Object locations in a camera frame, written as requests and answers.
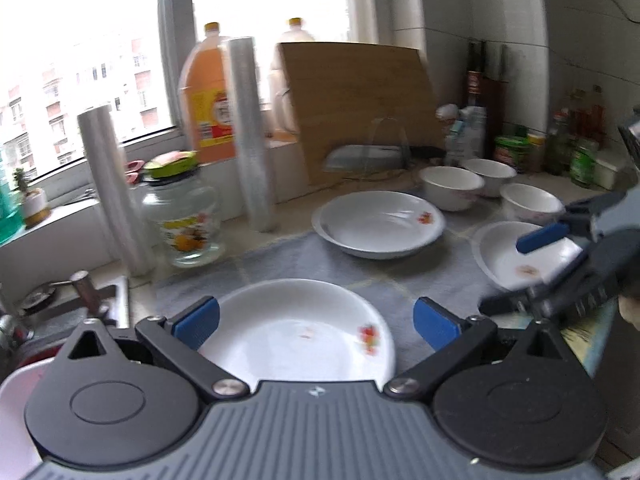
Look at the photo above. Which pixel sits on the brown knife block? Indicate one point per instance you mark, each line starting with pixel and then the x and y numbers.
pixel 495 105

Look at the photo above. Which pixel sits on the white plastic bag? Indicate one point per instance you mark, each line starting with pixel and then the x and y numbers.
pixel 465 135

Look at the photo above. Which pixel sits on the clear condiment bottle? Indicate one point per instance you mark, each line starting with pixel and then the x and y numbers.
pixel 579 115

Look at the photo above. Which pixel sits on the large orange oil bottle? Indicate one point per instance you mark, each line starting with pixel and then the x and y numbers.
pixel 207 100

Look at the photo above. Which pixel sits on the pale bottle with yellow cap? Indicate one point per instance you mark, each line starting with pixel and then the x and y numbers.
pixel 280 105

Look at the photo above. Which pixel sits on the grey checked mat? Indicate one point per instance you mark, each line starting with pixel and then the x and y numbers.
pixel 280 260

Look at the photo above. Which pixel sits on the clear plastic wrap roll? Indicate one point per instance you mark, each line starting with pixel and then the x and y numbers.
pixel 247 135
pixel 112 185

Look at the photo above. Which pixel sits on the steel cleaver knife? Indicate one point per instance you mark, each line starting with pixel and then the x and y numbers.
pixel 360 157

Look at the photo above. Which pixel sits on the white bowl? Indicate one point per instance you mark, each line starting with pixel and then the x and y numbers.
pixel 495 172
pixel 530 202
pixel 450 185

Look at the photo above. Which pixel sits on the white plastic box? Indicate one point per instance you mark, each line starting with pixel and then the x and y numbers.
pixel 611 174

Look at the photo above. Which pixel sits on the green glass bottle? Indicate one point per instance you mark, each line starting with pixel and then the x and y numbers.
pixel 557 145

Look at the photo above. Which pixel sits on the wooden cutting board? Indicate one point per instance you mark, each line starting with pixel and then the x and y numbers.
pixel 350 100

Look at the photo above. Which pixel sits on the green lidded jar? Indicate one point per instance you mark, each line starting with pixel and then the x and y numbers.
pixel 512 152

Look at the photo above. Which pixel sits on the glass jar with green lid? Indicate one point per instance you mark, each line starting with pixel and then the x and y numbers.
pixel 180 220

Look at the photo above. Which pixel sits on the white plate with fruit print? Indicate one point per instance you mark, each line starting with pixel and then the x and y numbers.
pixel 505 260
pixel 300 330
pixel 380 225

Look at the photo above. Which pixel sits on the dark bottle with red label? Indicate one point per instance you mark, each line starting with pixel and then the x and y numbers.
pixel 473 82

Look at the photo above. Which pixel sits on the metal sink strainer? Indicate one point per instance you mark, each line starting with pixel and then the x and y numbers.
pixel 42 296

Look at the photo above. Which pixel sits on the red plastic lid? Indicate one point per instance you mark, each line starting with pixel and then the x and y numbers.
pixel 132 166

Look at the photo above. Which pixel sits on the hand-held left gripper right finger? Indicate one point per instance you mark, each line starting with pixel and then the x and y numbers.
pixel 435 327

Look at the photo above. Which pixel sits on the red sauce bottle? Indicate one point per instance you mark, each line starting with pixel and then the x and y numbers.
pixel 597 115

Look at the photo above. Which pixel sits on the small potted plant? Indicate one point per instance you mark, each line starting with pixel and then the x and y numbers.
pixel 35 210

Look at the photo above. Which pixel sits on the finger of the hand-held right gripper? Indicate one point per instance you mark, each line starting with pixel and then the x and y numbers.
pixel 542 237
pixel 505 302

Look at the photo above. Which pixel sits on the white colander basket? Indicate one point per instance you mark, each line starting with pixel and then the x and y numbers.
pixel 15 410

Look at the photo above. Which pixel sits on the green label jar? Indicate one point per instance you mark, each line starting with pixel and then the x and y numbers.
pixel 584 165

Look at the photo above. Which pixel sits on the green detergent bottle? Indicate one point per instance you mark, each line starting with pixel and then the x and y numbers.
pixel 7 210

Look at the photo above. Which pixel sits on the stainless steel sink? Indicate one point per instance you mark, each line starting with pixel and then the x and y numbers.
pixel 117 305

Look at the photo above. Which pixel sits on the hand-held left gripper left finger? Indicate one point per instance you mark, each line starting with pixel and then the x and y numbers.
pixel 197 322

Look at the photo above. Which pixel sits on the steel soap dispenser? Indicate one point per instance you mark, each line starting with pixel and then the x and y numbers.
pixel 85 290

